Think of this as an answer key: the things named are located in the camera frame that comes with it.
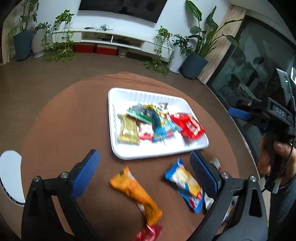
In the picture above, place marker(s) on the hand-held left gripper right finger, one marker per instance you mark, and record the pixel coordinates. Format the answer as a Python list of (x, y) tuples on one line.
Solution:
[(203, 176)]

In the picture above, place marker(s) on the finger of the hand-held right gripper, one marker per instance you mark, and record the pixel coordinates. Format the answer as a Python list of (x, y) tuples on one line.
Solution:
[(249, 104), (239, 113)]

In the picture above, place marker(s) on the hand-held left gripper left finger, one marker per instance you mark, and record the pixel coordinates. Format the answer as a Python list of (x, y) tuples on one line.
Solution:
[(85, 173)]

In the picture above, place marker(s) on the blue yellow snack packet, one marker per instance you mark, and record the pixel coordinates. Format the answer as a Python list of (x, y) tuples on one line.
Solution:
[(185, 183)]

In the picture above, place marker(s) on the large white pink snack bag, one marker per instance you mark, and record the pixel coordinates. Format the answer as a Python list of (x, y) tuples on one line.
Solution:
[(208, 202)]

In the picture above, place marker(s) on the white foam tray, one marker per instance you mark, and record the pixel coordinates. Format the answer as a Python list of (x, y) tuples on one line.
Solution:
[(126, 150)]

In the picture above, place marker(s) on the large red snack packet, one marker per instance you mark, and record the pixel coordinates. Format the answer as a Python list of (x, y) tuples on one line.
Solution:
[(189, 126)]

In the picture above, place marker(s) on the orange snack packet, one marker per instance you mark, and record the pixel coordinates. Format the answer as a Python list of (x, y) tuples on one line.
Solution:
[(136, 192)]

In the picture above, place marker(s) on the gold snack packet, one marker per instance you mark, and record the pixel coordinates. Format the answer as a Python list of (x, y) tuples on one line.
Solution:
[(127, 129)]

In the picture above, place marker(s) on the blue panda snack packet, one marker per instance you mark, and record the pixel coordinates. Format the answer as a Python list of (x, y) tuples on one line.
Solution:
[(161, 127)]

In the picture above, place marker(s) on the white red-trim snack packet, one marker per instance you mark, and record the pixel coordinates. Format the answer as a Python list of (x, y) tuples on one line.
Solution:
[(145, 129)]

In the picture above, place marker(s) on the small red snack packet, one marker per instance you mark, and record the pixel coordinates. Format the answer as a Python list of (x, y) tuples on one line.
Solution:
[(149, 233)]

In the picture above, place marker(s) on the green dark snack packet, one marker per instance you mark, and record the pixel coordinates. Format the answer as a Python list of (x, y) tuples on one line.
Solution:
[(138, 113)]

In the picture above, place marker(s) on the person's right forearm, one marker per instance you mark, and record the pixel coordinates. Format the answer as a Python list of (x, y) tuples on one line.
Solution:
[(285, 208)]

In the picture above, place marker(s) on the person's right hand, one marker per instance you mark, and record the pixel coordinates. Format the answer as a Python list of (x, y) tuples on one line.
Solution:
[(263, 160)]

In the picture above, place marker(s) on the glass sliding door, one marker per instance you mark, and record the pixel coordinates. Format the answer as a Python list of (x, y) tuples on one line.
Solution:
[(249, 69)]

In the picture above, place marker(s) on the beige curtain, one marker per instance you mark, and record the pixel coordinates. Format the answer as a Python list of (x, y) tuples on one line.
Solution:
[(222, 46)]

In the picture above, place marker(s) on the broad-leaf plant in blue pot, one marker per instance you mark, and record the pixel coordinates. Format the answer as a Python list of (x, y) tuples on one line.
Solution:
[(193, 64)]

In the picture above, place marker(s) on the white round stool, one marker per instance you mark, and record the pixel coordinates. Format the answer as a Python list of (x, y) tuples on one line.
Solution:
[(10, 176)]

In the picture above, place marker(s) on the plant in tall white pot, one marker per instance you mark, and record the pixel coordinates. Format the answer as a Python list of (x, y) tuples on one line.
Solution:
[(177, 60)]

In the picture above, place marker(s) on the trailing vine plant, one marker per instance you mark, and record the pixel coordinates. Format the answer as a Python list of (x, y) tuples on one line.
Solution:
[(62, 18), (163, 33)]

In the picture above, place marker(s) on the white television cabinet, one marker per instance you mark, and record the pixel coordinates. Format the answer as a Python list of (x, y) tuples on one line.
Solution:
[(148, 45)]

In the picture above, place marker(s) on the red storage box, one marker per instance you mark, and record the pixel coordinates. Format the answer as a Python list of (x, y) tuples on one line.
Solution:
[(106, 50), (84, 48)]

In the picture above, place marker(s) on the small grey pot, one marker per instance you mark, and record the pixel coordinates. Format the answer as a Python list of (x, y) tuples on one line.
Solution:
[(122, 52)]

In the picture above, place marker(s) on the plant in white ribbed pot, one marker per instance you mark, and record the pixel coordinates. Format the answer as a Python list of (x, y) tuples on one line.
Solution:
[(38, 44)]

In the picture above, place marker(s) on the leafy tree in blue pot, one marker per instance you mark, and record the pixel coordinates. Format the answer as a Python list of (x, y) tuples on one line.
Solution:
[(23, 44)]

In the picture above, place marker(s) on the wall-mounted black television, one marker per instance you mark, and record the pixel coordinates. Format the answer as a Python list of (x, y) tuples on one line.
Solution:
[(124, 7)]

